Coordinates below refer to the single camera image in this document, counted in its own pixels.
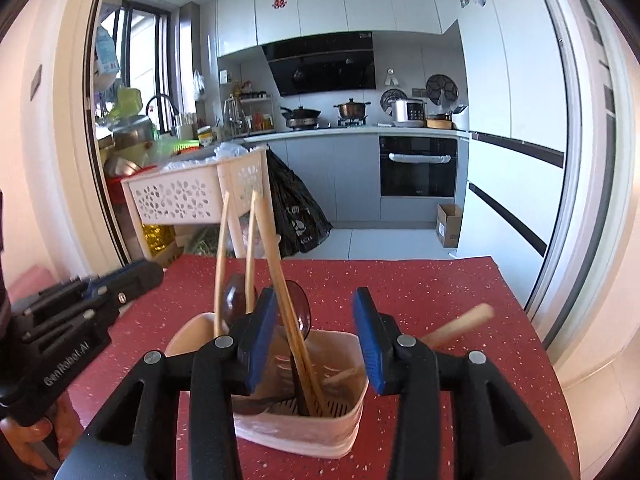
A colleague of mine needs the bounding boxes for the bamboo chopstick blue pattern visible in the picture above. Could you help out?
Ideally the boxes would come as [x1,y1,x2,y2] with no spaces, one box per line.
[252,192,330,417]

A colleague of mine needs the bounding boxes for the black built-in oven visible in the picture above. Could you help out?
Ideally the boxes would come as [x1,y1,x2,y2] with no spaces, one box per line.
[380,136,458,198]

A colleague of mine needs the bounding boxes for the white refrigerator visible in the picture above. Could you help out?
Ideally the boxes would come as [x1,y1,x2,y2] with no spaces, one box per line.
[458,0,567,304]

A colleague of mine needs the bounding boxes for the dark plastic spoon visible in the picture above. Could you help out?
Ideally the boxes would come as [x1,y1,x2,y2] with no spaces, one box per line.
[221,273,257,330]
[285,280,314,417]
[231,393,296,415]

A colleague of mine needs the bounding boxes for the kitchen faucet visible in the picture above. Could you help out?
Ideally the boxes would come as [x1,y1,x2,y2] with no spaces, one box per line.
[144,93,179,134]

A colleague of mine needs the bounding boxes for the white plastic utensil caddy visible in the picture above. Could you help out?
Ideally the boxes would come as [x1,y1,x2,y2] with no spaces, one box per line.
[164,311,370,461]

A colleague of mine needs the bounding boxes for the white upper cabinets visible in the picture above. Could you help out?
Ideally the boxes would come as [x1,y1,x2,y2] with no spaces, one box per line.
[216,0,447,56]

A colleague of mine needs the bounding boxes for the person left hand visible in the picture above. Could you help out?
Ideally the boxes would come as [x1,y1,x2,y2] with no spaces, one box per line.
[1,391,84,472]

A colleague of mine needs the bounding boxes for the steel cooking pot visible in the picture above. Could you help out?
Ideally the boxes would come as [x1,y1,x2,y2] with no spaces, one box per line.
[334,99,370,122]

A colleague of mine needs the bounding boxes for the black plastic bag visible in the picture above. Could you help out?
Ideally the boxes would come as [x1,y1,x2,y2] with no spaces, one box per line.
[267,150,333,258]

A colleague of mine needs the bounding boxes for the black wok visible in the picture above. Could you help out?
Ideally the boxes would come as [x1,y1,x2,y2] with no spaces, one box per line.
[280,106,321,130]

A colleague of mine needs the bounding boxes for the pink perforated storage cart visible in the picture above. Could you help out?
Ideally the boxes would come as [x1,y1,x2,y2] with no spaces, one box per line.
[122,144,271,259]

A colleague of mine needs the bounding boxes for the silver rice cooker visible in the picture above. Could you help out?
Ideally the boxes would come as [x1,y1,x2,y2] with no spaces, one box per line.
[392,99,426,128]

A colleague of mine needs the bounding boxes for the cardboard box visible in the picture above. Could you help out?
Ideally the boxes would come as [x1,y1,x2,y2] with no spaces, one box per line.
[436,204,463,248]

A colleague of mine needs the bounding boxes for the black range hood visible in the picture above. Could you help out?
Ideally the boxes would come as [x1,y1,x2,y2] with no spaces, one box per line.
[262,32,376,96]

